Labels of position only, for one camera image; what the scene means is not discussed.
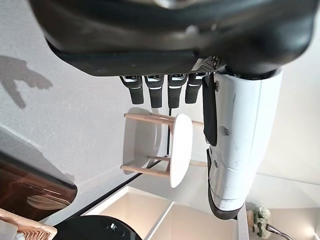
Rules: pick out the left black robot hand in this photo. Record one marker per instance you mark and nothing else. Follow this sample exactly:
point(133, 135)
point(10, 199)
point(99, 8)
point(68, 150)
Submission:
point(175, 37)

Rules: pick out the round glass washing machine door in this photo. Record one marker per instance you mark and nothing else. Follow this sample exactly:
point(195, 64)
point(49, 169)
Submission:
point(95, 230)

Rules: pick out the black baseboard strip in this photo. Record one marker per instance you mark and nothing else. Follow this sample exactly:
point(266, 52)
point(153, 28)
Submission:
point(169, 135)

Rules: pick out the white chair with wooden legs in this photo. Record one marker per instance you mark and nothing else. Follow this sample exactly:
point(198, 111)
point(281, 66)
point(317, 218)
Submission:
point(182, 150)

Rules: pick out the white counter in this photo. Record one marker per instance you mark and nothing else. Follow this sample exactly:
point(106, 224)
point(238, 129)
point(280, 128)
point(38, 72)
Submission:
point(140, 210)

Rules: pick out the potted white flower plant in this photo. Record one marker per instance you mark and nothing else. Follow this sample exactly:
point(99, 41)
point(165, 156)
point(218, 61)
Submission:
point(261, 220)

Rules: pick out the dark brown wooden tray stand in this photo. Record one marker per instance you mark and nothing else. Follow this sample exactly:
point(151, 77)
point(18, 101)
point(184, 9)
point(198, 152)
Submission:
point(37, 190)

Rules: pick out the wicker laundry basket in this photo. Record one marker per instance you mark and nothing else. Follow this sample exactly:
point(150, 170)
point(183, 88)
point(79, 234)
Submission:
point(32, 227)

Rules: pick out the white garment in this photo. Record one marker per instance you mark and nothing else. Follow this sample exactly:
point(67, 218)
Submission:
point(6, 232)

